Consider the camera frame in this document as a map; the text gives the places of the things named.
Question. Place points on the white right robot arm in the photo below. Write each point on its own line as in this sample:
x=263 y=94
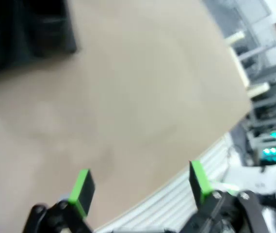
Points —
x=261 y=179

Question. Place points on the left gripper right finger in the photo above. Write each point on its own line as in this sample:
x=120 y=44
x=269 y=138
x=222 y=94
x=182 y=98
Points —
x=200 y=184

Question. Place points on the beige wooden frame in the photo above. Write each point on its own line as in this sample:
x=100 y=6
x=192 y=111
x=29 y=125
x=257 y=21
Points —
x=240 y=70

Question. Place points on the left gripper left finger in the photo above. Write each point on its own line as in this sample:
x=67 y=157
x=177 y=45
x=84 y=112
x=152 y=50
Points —
x=83 y=194

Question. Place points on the grey equipment rack with lights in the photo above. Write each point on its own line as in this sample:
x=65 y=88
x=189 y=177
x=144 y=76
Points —
x=271 y=148

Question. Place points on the black metal shoe stand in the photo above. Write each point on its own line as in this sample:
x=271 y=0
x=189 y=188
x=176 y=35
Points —
x=71 y=41

